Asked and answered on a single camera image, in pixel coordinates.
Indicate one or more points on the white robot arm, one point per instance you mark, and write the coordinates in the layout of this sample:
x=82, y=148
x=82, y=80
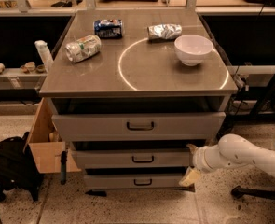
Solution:
x=232, y=151

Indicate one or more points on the grey drawer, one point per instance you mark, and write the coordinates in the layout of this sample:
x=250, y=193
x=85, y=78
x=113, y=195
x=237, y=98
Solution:
x=147, y=181
x=138, y=127
x=133, y=158

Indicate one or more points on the small round cups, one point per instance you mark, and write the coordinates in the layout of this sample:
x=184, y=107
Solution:
x=30, y=67

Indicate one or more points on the cardboard box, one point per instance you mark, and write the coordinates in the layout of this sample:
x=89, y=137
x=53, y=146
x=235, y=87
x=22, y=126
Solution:
x=46, y=144

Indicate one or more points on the white bowl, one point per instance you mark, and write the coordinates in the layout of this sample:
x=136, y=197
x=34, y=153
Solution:
x=192, y=49

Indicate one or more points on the grey drawer cabinet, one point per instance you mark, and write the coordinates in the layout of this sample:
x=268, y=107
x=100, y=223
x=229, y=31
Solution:
x=133, y=75

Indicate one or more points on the blue soda can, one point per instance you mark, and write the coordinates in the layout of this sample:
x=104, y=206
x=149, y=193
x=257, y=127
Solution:
x=108, y=28

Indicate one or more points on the grey bottom drawer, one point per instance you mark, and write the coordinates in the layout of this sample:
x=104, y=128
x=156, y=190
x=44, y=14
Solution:
x=147, y=181

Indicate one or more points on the black office chair base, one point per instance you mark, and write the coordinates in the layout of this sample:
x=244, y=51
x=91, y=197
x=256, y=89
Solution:
x=239, y=192

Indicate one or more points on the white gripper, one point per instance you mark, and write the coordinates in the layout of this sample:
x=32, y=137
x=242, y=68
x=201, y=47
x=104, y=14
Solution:
x=199, y=160

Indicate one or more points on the white plastic bottle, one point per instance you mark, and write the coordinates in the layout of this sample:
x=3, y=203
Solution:
x=44, y=53

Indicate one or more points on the black backpack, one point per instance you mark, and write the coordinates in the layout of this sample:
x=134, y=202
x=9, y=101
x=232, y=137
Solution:
x=17, y=167

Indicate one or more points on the crushed silver can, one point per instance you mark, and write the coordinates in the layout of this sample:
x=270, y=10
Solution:
x=164, y=32

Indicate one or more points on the grey top drawer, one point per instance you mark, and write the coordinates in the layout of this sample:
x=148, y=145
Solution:
x=138, y=127

